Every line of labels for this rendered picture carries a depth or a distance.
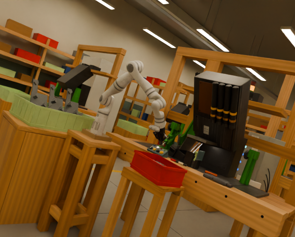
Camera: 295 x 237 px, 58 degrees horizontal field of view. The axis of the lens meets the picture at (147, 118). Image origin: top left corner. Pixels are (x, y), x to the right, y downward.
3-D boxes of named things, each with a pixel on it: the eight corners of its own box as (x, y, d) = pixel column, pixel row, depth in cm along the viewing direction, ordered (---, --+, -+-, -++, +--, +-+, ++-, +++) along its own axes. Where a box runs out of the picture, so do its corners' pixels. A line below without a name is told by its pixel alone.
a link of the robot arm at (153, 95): (169, 103, 181) (158, 87, 183) (159, 108, 176) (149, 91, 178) (164, 108, 187) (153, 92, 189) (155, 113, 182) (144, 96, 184)
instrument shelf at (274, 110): (280, 113, 199) (282, 107, 199) (182, 88, 255) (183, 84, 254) (286, 118, 219) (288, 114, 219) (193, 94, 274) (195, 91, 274)
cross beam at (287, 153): (299, 163, 204) (303, 152, 204) (166, 117, 284) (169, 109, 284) (300, 163, 208) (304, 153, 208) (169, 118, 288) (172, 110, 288)
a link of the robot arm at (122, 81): (140, 57, 189) (121, 78, 205) (131, 58, 181) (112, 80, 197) (147, 67, 187) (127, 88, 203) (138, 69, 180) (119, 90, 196)
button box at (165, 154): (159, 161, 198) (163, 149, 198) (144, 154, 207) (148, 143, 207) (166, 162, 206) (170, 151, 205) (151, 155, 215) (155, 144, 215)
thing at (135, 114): (155, 156, 761) (181, 81, 754) (109, 132, 942) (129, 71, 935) (167, 158, 798) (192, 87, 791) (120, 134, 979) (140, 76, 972)
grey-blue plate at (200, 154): (194, 169, 196) (200, 151, 195) (191, 168, 197) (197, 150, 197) (199, 169, 203) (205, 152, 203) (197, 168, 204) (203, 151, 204)
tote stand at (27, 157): (-14, 225, 198) (18, 125, 195) (-25, 193, 237) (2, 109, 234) (68, 221, 244) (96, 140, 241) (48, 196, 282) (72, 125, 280)
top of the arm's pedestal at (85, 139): (89, 146, 193) (90, 141, 193) (66, 133, 214) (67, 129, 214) (120, 150, 218) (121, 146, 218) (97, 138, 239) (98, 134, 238)
